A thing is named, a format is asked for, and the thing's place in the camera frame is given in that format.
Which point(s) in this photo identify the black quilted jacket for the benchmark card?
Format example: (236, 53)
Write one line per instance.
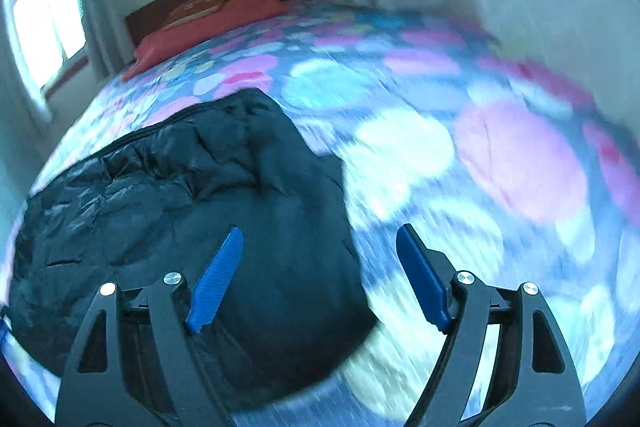
(175, 197)

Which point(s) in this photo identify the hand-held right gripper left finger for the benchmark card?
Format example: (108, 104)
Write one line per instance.
(217, 277)

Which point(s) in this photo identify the red pillow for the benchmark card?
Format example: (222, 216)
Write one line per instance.
(165, 44)

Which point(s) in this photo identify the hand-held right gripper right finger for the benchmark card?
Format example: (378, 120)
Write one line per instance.
(422, 272)

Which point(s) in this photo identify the circle-patterned bedspread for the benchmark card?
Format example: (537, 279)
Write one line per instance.
(500, 157)

